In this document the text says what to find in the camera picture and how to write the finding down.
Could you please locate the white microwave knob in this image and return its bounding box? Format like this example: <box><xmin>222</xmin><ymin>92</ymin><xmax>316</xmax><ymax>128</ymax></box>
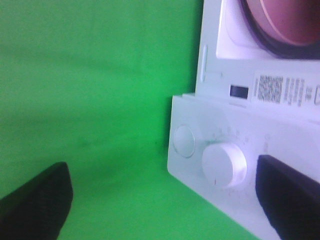
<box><xmin>201</xmin><ymin>142</ymin><xmax>248</xmax><ymax>189</ymax></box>

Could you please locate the round white door button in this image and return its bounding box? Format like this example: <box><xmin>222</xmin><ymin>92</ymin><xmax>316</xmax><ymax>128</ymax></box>
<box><xmin>173</xmin><ymin>124</ymin><xmax>196</xmax><ymax>158</ymax></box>

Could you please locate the pink round plate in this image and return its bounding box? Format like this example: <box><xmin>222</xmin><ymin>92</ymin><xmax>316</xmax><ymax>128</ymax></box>
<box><xmin>245</xmin><ymin>0</ymin><xmax>320</xmax><ymax>47</ymax></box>

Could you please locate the white microwave oven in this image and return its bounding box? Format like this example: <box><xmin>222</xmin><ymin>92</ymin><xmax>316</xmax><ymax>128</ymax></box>
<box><xmin>167</xmin><ymin>0</ymin><xmax>320</xmax><ymax>240</ymax></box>

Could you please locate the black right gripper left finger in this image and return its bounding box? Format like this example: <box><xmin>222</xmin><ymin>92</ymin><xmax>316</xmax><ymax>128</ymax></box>
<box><xmin>0</xmin><ymin>162</ymin><xmax>74</xmax><ymax>240</ymax></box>

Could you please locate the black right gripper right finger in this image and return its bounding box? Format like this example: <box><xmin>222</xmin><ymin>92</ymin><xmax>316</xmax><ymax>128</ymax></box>
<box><xmin>255</xmin><ymin>155</ymin><xmax>320</xmax><ymax>240</ymax></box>

